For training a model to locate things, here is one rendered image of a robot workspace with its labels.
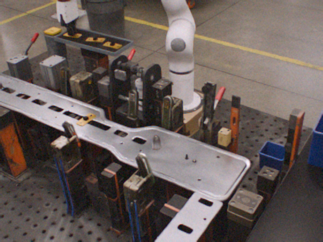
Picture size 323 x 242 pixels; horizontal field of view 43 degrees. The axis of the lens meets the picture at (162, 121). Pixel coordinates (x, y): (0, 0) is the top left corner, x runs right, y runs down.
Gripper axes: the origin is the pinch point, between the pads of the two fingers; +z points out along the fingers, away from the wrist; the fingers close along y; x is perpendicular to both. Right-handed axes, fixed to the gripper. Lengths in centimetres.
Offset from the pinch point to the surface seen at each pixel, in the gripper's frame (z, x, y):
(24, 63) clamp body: 14.9, -22.1, 13.3
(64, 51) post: 13.7, -10.0, -2.8
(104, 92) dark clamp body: 15.1, 29.8, 21.0
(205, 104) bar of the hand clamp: 5, 78, 27
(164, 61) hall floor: 118, -56, -190
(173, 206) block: 21, 82, 62
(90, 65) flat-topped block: 13.9, 11.0, 4.5
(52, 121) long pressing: 18, 19, 43
